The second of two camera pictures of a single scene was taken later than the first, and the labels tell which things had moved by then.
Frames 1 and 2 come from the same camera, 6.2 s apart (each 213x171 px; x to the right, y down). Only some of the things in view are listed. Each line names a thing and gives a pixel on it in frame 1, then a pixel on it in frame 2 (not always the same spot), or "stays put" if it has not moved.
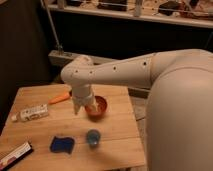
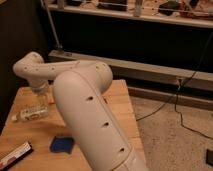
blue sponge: [62, 145] stays put
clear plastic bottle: [30, 113] stays put
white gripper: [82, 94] to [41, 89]
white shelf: [197, 13] stays put
